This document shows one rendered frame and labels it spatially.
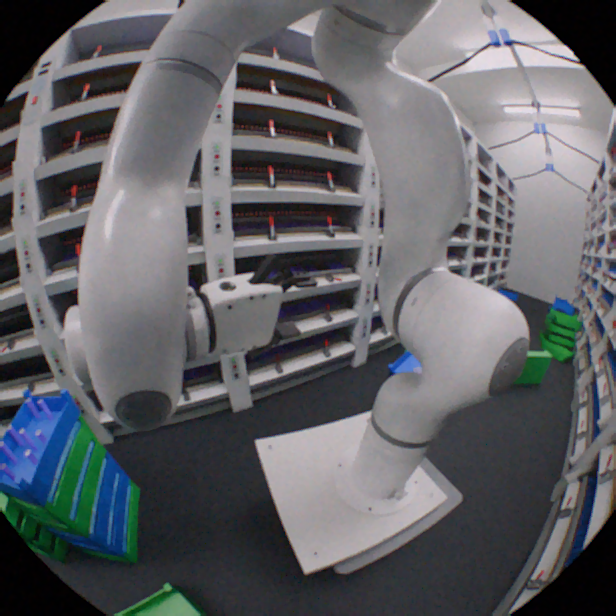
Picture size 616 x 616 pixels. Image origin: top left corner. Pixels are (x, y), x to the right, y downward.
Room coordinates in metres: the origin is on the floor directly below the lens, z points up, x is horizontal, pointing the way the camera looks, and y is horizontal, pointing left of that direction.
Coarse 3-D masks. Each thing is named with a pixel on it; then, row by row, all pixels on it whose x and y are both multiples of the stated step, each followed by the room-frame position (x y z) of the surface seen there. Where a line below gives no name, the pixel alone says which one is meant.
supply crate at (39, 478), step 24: (24, 408) 0.15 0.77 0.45; (48, 408) 0.21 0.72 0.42; (72, 408) 0.24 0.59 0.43; (48, 432) 0.15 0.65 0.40; (0, 456) -0.01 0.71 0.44; (24, 456) 0.04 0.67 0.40; (48, 456) 0.08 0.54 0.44; (0, 480) -0.06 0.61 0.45; (24, 480) -0.01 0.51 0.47; (48, 480) 0.04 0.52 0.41
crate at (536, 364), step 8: (528, 352) 0.81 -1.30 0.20; (536, 352) 0.80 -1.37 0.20; (544, 352) 0.78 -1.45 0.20; (528, 360) 0.77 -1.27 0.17; (536, 360) 0.76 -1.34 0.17; (544, 360) 0.74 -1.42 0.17; (528, 368) 0.77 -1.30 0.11; (536, 368) 0.75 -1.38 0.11; (544, 368) 0.73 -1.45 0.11; (520, 376) 0.78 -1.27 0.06; (528, 376) 0.76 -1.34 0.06; (536, 376) 0.74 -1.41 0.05
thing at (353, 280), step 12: (240, 264) 0.97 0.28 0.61; (252, 264) 1.00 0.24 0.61; (348, 264) 1.17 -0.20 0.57; (336, 276) 1.08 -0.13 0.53; (348, 276) 1.10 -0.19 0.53; (360, 276) 1.11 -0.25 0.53; (300, 288) 0.93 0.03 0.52; (312, 288) 0.96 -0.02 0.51; (324, 288) 1.00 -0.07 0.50; (336, 288) 1.04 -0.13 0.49
